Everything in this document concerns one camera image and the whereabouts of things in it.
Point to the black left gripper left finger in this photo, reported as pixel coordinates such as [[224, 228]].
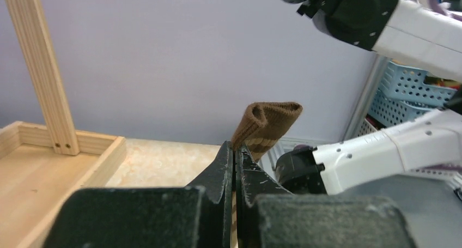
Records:
[[196, 215]]

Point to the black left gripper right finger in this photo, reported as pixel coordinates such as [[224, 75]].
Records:
[[268, 215]]

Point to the brown beige striped sock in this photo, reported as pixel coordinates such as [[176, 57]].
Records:
[[263, 124]]

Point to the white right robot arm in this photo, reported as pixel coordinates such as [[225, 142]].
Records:
[[421, 122]]

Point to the white perforated storage basket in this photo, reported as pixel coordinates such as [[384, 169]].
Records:
[[414, 147]]

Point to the wooden rack base tray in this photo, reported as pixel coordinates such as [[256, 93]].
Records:
[[35, 181]]

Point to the blue perforated storage basket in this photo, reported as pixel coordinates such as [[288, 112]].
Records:
[[405, 93]]

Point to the right wooden rack post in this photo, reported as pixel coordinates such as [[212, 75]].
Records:
[[35, 42]]

